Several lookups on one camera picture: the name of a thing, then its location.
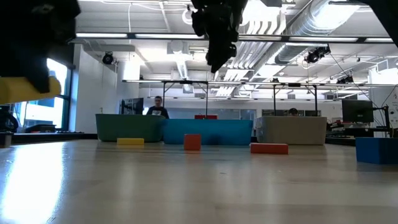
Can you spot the grey plastic bin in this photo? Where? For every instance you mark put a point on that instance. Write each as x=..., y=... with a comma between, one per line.
x=292, y=129

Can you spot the black metal frame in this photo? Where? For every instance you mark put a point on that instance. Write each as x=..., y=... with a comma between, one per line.
x=293, y=84
x=186, y=82

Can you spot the grey box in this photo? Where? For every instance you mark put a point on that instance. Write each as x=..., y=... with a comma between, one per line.
x=5, y=139

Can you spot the black computer monitor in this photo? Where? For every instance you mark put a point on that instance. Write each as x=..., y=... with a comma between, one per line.
x=132, y=105
x=357, y=111

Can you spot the black monitor stand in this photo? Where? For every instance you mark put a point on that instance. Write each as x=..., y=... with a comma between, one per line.
x=385, y=121

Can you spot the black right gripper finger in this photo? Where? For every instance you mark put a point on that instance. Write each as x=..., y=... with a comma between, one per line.
x=230, y=51
x=214, y=62

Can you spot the green plastic bin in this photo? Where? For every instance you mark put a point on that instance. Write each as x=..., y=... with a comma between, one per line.
x=129, y=127

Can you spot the red rectangular block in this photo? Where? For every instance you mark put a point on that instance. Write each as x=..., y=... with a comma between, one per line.
x=269, y=148

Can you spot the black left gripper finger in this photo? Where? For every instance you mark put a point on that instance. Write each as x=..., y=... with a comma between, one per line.
x=38, y=77

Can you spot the blue plastic bin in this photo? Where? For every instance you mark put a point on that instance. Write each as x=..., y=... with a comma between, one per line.
x=208, y=130

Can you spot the black flat device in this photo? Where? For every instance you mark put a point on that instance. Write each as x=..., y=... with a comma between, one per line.
x=40, y=127

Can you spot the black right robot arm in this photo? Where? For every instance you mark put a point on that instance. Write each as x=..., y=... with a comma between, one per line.
x=388, y=15

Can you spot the large window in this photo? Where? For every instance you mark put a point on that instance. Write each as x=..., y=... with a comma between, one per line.
x=40, y=115

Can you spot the silver ventilation duct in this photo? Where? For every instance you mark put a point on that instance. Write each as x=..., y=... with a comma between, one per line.
x=311, y=25

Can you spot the person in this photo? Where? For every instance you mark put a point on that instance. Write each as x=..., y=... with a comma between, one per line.
x=293, y=111
x=158, y=110

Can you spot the big blue block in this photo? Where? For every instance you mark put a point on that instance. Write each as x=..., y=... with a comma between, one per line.
x=376, y=151

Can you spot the black ceiling camera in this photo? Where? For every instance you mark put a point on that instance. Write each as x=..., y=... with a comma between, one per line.
x=345, y=80
x=108, y=58
x=317, y=54

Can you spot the white poster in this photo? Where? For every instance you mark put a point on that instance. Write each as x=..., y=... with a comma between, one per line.
x=394, y=109

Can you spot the red cube block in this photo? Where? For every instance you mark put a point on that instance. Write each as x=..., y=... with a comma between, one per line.
x=192, y=142

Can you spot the red box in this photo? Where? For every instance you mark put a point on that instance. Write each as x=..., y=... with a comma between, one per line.
x=205, y=117

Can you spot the flat yellow block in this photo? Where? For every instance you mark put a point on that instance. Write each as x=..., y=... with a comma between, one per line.
x=130, y=141

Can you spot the long ceiling light bar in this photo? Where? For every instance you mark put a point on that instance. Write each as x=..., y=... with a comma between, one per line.
x=102, y=35

